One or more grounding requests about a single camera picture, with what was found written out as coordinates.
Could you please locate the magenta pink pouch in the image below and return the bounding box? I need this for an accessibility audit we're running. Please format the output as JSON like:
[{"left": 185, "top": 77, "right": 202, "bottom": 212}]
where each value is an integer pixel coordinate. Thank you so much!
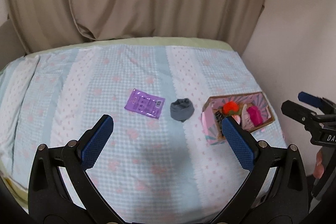
[{"left": 247, "top": 106, "right": 263, "bottom": 127}]

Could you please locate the pastel patterned bed quilt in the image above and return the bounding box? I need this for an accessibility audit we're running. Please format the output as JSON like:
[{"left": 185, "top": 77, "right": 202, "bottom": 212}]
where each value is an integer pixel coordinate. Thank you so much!
[{"left": 1, "top": 44, "right": 260, "bottom": 223}]

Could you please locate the purple plastic packet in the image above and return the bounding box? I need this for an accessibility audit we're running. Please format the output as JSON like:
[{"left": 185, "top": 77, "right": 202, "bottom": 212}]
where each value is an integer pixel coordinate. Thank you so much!
[{"left": 124, "top": 89, "right": 165, "bottom": 119}]

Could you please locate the green mattress sheet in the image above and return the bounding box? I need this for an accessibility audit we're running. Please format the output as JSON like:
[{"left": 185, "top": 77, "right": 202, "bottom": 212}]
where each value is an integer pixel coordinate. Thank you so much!
[{"left": 26, "top": 37, "right": 233, "bottom": 57}]

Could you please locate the person's hand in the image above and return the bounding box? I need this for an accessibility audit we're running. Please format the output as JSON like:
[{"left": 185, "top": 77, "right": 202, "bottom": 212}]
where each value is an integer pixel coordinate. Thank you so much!
[{"left": 313, "top": 149, "right": 325, "bottom": 179}]

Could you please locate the grey fluffy scrunchie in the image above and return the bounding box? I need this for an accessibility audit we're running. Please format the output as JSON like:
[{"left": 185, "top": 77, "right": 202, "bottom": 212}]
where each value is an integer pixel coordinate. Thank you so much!
[{"left": 170, "top": 98, "right": 195, "bottom": 122}]

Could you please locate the pink lined cardboard box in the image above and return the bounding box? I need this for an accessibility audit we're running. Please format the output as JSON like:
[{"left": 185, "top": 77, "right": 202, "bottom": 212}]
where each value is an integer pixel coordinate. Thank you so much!
[{"left": 201, "top": 92, "right": 275, "bottom": 145}]

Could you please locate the pink fluffy scrunchie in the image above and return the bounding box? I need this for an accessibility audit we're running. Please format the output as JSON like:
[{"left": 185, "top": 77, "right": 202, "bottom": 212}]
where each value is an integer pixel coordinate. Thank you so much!
[{"left": 232, "top": 114, "right": 241, "bottom": 124}]

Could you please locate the red orange pompom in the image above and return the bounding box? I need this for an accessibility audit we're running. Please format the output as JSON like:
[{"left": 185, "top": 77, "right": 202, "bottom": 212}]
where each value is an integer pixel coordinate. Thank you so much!
[{"left": 222, "top": 101, "right": 240, "bottom": 115}]

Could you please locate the black fluffy scrunchie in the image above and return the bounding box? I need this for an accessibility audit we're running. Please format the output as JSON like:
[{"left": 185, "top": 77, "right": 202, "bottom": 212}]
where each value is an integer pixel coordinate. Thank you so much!
[{"left": 214, "top": 110, "right": 225, "bottom": 125}]

